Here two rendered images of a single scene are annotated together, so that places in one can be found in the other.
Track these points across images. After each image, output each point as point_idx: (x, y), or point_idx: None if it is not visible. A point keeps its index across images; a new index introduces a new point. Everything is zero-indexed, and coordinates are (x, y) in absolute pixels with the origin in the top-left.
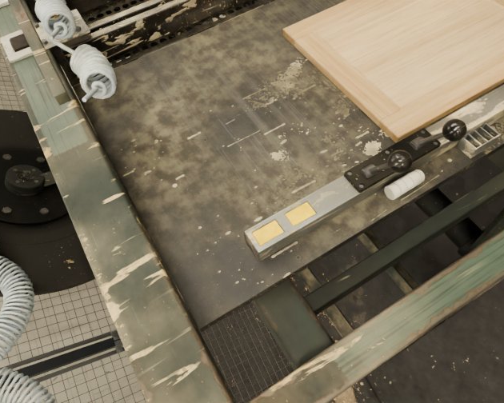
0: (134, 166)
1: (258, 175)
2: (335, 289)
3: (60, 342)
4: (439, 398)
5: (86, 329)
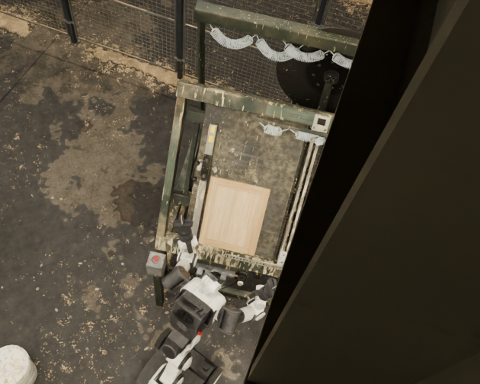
0: (260, 117)
1: (231, 140)
2: (195, 130)
3: None
4: None
5: None
